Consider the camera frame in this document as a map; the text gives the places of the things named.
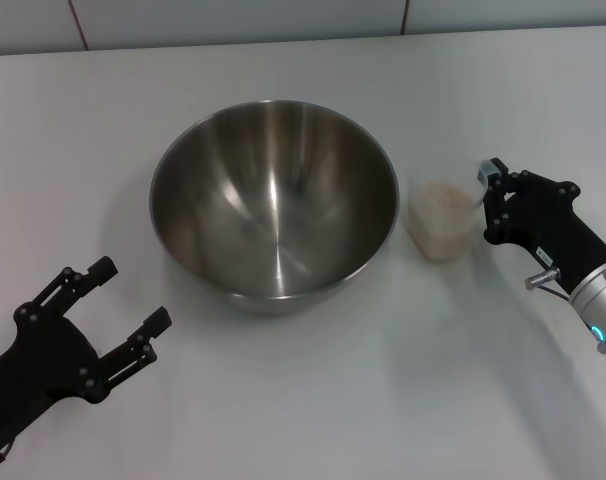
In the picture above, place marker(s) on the white rice grains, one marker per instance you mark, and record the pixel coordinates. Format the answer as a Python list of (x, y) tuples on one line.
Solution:
[(443, 197)]

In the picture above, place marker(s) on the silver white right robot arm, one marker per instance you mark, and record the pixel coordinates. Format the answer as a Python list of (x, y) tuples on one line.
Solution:
[(600, 300)]

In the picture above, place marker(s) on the stainless steel mixing bowl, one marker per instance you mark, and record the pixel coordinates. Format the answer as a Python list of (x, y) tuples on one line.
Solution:
[(273, 210)]

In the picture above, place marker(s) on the clear plastic measuring cup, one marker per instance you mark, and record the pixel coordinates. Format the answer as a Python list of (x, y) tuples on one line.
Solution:
[(433, 240)]

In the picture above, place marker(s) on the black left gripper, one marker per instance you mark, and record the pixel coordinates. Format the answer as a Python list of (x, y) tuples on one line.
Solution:
[(38, 365)]

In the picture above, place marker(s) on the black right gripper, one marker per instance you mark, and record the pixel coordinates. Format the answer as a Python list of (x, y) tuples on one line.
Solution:
[(548, 220)]

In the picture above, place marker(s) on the white backdrop board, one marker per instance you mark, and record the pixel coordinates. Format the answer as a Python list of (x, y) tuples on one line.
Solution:
[(233, 20), (23, 25), (508, 12)]

